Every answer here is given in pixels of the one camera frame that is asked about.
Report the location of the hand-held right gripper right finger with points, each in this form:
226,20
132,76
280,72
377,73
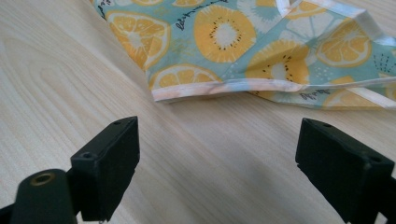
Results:
339,168

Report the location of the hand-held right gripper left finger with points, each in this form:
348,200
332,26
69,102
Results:
106,161

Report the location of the fruit print cloth bag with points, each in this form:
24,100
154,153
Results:
224,40

